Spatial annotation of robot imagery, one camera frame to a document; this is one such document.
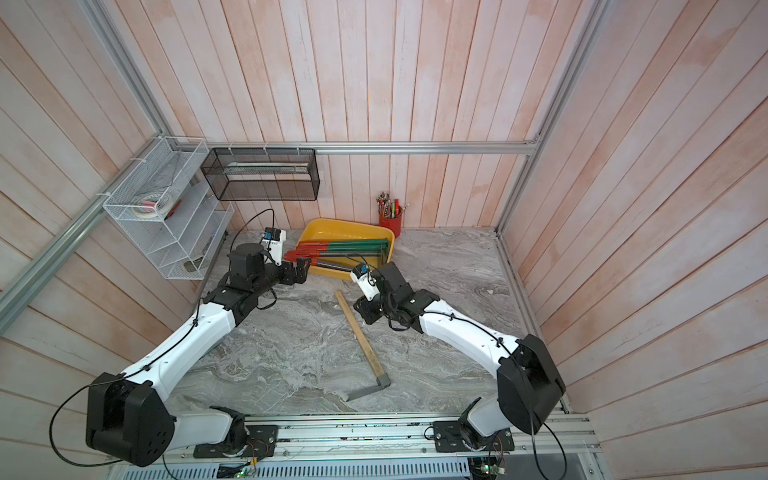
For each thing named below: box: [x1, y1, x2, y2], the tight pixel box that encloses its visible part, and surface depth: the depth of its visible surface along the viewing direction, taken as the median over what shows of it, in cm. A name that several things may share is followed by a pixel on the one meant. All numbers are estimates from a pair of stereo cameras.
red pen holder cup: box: [379, 214, 402, 238], surface depth 116 cm
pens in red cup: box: [376, 191, 410, 219], surface depth 116 cm
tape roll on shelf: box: [132, 192, 174, 218], surface depth 75 cm
